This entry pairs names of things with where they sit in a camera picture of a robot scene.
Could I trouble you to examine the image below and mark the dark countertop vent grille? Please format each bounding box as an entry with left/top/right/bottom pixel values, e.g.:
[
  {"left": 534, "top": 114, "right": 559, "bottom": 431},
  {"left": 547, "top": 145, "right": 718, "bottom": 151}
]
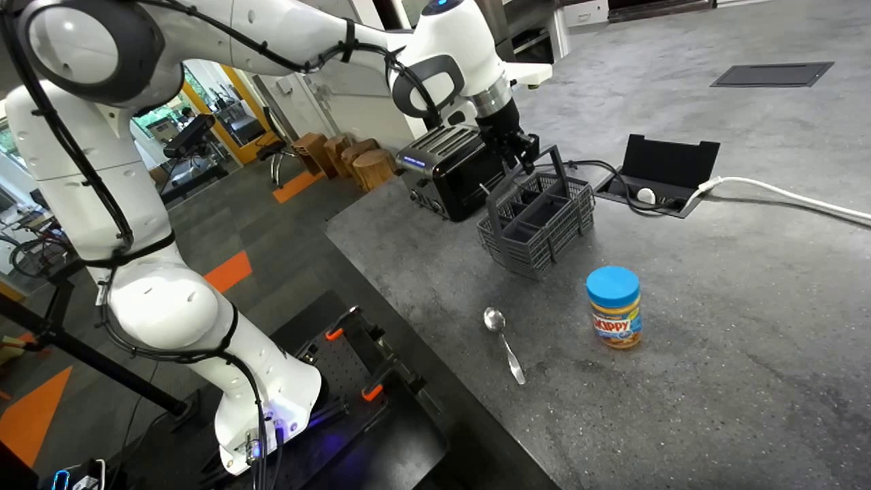
[{"left": 708, "top": 59, "right": 836, "bottom": 91}]

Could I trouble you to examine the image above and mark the grey plastic cutlery holder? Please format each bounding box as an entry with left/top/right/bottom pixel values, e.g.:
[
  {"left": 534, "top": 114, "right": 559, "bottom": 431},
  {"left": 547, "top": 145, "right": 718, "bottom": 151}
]
[{"left": 476, "top": 145, "right": 596, "bottom": 280}]

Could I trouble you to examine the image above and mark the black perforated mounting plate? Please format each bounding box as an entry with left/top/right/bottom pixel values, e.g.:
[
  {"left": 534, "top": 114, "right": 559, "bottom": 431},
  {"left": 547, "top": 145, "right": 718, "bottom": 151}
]
[{"left": 261, "top": 289, "right": 447, "bottom": 490}]

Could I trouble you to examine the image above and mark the black robot stand frame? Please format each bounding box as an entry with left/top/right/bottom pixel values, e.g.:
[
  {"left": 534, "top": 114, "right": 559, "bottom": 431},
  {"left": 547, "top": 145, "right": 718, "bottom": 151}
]
[{"left": 0, "top": 289, "right": 193, "bottom": 420}]

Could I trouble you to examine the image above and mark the white power cable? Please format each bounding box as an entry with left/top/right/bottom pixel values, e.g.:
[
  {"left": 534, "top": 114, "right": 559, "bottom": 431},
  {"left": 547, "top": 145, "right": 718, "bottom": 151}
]
[{"left": 679, "top": 175, "right": 871, "bottom": 228}]

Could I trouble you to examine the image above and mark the black orange bar clamp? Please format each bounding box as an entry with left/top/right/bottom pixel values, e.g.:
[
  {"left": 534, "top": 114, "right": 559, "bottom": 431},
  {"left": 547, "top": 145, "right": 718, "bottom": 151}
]
[
  {"left": 321, "top": 302, "right": 391, "bottom": 364},
  {"left": 360, "top": 352, "right": 430, "bottom": 405}
]

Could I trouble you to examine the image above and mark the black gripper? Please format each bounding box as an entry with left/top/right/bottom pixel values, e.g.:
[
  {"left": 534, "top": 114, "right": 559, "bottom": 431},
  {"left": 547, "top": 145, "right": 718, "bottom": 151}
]
[{"left": 476, "top": 96, "right": 544, "bottom": 180}]

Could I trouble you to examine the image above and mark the wooden stool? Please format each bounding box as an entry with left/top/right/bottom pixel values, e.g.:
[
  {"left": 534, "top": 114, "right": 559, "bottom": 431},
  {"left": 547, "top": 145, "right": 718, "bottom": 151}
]
[
  {"left": 352, "top": 148, "right": 402, "bottom": 195},
  {"left": 291, "top": 131, "right": 336, "bottom": 176},
  {"left": 323, "top": 133, "right": 378, "bottom": 180}
]

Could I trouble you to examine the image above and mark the black desk chair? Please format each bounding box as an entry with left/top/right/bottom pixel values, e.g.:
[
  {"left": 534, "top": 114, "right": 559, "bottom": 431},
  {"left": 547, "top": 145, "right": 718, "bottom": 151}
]
[{"left": 160, "top": 111, "right": 228, "bottom": 189}]

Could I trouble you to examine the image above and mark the silver metal spoon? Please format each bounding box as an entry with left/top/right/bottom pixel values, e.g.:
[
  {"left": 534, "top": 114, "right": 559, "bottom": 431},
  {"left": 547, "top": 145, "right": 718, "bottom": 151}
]
[{"left": 479, "top": 306, "right": 529, "bottom": 389}]

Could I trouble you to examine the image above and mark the silver four-slot toaster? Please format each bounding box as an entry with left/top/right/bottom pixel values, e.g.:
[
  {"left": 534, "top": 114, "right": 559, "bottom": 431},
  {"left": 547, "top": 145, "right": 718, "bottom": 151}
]
[{"left": 395, "top": 121, "right": 511, "bottom": 225}]

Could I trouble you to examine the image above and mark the blue-lidded peanut butter jar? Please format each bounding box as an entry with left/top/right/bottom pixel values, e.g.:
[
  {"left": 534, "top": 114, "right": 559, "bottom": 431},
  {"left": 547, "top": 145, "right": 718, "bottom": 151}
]
[{"left": 582, "top": 265, "right": 646, "bottom": 353}]

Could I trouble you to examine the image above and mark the black pop-up outlet box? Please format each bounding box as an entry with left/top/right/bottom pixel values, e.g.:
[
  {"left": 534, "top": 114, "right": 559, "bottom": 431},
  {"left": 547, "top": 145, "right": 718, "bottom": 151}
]
[{"left": 596, "top": 133, "right": 725, "bottom": 217}]

